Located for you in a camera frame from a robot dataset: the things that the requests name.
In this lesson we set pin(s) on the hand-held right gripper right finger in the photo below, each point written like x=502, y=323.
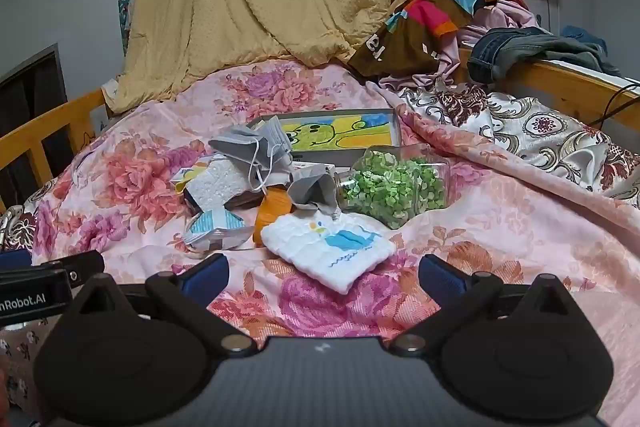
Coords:
x=442, y=279

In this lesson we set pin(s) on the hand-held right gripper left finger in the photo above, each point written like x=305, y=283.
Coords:
x=206, y=276

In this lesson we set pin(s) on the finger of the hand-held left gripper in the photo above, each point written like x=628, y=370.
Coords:
x=75, y=269
x=14, y=257

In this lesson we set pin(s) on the grey face mask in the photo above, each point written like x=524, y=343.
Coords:
x=240, y=142

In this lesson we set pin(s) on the grey box with painted picture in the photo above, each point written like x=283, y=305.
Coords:
x=340, y=137

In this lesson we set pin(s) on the orange ribbed roll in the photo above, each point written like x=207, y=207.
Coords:
x=272, y=214

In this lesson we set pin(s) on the white padded packet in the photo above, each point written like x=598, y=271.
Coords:
x=225, y=179

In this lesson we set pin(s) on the green leafy object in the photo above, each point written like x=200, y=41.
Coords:
x=395, y=187

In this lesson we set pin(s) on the white cloth with blue whale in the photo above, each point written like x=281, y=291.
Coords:
x=325, y=257

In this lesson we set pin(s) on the pink floral bed sheet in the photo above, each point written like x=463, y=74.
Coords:
x=150, y=167

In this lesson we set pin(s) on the dark window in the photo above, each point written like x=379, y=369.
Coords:
x=30, y=92

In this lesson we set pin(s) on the white star print cloth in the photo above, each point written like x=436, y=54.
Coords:
x=111, y=92

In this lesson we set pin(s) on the ornate brown white sheet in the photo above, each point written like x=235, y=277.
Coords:
x=550, y=132

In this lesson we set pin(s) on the brown multicoloured garment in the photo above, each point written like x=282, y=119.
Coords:
x=405, y=42

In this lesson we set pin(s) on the blue jeans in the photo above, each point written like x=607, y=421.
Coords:
x=505, y=47

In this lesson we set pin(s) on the grey green garment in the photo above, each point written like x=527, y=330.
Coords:
x=580, y=52

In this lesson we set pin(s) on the pale pink cloth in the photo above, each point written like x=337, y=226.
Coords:
x=500, y=14

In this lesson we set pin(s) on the teal cloth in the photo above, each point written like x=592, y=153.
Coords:
x=582, y=34

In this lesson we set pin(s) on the teal patterned wall poster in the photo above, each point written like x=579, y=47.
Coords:
x=125, y=12

